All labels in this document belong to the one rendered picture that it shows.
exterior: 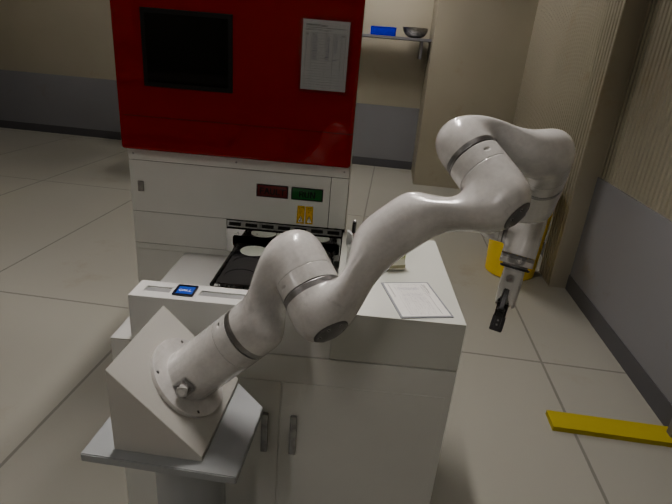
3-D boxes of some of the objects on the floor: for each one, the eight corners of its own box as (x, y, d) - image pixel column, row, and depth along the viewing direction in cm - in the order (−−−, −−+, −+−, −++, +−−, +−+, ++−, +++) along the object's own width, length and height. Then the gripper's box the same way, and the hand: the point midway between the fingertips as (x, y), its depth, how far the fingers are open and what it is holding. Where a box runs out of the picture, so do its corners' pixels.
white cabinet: (191, 418, 225) (185, 253, 194) (402, 439, 224) (429, 276, 192) (130, 548, 166) (106, 341, 135) (415, 579, 164) (458, 376, 133)
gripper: (503, 259, 136) (484, 322, 138) (498, 259, 122) (477, 329, 124) (531, 267, 133) (511, 331, 135) (530, 268, 119) (507, 339, 121)
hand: (497, 323), depth 129 cm, fingers closed
